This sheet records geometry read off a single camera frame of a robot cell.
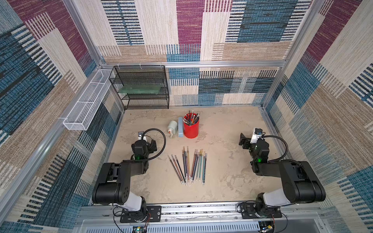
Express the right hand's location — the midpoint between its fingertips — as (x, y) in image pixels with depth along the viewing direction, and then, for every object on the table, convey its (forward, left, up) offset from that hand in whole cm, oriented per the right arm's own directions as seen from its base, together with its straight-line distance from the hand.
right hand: (250, 136), depth 92 cm
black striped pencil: (-9, +51, -8) cm, 53 cm away
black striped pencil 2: (-12, +46, -8) cm, 48 cm away
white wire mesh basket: (+9, +106, +11) cm, 107 cm away
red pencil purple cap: (-15, +36, -8) cm, 39 cm away
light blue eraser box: (+6, +44, -5) cm, 45 cm away
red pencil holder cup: (+5, +37, +5) cm, 38 cm away
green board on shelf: (+33, +72, +13) cm, 80 cm away
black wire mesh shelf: (+38, +68, +21) cm, 81 cm away
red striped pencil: (-18, +45, -8) cm, 49 cm away
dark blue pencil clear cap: (-16, +35, -8) cm, 39 cm away
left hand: (-1, +66, -2) cm, 66 cm away
